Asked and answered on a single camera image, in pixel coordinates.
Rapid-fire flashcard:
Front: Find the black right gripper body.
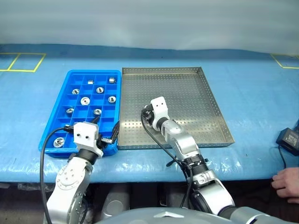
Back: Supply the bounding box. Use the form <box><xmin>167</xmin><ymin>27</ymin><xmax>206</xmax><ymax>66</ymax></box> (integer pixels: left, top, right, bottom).
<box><xmin>141</xmin><ymin>104</ymin><xmax>156</xmax><ymax>128</ymax></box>

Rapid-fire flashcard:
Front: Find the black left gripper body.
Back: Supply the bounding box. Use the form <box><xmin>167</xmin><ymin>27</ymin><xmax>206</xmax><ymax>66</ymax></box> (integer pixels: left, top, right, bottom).
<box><xmin>96</xmin><ymin>133</ymin><xmax>113</xmax><ymax>150</ymax></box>

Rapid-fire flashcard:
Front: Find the perforated steel tray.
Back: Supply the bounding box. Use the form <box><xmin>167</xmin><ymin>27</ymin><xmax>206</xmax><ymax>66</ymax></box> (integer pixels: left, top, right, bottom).
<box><xmin>118</xmin><ymin>66</ymin><xmax>235</xmax><ymax>150</ymax></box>

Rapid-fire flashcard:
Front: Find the blue compartment tray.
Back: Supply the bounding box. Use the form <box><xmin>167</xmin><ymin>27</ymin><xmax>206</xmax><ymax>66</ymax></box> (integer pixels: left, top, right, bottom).
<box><xmin>38</xmin><ymin>69</ymin><xmax>122</xmax><ymax>159</ymax></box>

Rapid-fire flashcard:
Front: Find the person's bare hand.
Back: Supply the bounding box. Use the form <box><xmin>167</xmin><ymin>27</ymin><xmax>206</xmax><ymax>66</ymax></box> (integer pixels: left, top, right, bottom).
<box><xmin>271</xmin><ymin>167</ymin><xmax>299</xmax><ymax>204</ymax></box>

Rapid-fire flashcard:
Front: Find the dark rounded shape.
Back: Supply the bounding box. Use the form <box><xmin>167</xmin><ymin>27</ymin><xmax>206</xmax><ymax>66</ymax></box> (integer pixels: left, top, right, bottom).
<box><xmin>102</xmin><ymin>183</ymin><xmax>131</xmax><ymax>221</ymax></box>

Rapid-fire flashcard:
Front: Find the blue plastic table cover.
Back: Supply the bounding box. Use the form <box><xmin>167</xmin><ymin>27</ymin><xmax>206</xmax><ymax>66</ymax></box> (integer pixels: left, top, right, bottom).
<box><xmin>0</xmin><ymin>43</ymin><xmax>299</xmax><ymax>184</ymax></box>

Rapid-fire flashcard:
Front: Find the grey robot torso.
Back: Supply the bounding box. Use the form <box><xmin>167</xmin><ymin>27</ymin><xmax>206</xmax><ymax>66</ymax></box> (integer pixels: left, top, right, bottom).
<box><xmin>93</xmin><ymin>206</ymin><xmax>299</xmax><ymax>224</ymax></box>

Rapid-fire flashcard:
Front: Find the black power adapter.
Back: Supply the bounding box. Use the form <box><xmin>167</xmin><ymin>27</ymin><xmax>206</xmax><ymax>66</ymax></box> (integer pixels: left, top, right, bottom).
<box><xmin>275</xmin><ymin>127</ymin><xmax>299</xmax><ymax>156</ymax></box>

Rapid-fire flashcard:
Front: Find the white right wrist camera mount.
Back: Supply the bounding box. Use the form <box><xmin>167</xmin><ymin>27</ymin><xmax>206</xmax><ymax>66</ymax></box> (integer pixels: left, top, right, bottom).
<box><xmin>150</xmin><ymin>96</ymin><xmax>171</xmax><ymax>122</ymax></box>

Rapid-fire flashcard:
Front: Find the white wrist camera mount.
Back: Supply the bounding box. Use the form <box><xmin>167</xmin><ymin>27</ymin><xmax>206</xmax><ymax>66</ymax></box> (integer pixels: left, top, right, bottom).
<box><xmin>150</xmin><ymin>96</ymin><xmax>171</xmax><ymax>122</ymax></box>
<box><xmin>73</xmin><ymin>122</ymin><xmax>104</xmax><ymax>159</ymax></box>

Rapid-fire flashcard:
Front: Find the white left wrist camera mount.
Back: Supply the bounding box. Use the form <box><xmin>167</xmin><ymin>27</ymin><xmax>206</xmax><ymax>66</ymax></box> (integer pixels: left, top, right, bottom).
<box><xmin>73</xmin><ymin>122</ymin><xmax>104</xmax><ymax>159</ymax></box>

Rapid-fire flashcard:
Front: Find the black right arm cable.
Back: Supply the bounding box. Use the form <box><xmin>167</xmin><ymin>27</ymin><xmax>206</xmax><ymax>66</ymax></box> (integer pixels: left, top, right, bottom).
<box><xmin>140</xmin><ymin>109</ymin><xmax>194</xmax><ymax>210</ymax></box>

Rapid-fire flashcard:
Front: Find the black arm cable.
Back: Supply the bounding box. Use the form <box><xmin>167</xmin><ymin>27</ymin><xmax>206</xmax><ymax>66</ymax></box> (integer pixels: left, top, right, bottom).
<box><xmin>39</xmin><ymin>125</ymin><xmax>75</xmax><ymax>224</ymax></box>
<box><xmin>140</xmin><ymin>109</ymin><xmax>194</xmax><ymax>210</ymax></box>

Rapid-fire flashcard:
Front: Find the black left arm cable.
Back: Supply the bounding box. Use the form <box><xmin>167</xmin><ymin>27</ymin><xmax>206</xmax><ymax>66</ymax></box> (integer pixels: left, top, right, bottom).
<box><xmin>39</xmin><ymin>125</ymin><xmax>75</xmax><ymax>224</ymax></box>

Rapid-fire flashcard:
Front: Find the black adapter cable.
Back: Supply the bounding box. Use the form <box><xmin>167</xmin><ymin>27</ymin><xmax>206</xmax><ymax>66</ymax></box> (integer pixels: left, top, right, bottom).
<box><xmin>278</xmin><ymin>144</ymin><xmax>287</xmax><ymax>168</ymax></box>

